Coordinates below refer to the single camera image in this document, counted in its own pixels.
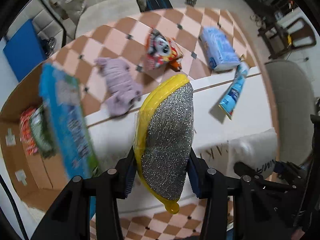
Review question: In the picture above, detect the yellow silver sponge pack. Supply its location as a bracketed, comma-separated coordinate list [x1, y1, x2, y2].
[133, 74, 194, 214]

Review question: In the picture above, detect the blue slim snack packet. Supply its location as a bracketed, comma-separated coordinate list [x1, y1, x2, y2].
[219, 61, 249, 120]

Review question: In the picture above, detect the green snack bag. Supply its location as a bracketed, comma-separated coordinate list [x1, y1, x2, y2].
[29, 105, 56, 159]

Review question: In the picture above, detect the red floral snack bag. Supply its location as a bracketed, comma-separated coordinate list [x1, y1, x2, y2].
[20, 107, 38, 155]

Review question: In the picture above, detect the lilac plush towel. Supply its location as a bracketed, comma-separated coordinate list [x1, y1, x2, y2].
[95, 57, 143, 116]

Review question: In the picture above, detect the blue green package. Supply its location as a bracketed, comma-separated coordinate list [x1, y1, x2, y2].
[39, 63, 100, 179]

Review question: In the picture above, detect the light blue tissue pack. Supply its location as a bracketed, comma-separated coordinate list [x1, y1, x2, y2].
[200, 27, 240, 72]

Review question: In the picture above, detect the orange red snack bag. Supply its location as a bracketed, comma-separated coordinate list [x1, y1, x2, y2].
[144, 28, 184, 71]

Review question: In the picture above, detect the brown cardboard box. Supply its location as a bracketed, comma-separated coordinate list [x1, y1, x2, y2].
[0, 62, 71, 212]

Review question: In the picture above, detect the grey round stool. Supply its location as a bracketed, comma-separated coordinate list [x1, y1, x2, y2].
[265, 60, 316, 165]

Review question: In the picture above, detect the checkered pink tablecloth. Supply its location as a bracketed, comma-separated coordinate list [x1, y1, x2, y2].
[43, 6, 281, 240]

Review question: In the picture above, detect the wooden chair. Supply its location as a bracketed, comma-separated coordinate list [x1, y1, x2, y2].
[258, 17, 317, 60]

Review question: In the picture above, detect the beige cushioned chair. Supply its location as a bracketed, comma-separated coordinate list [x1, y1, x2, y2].
[75, 0, 140, 38]

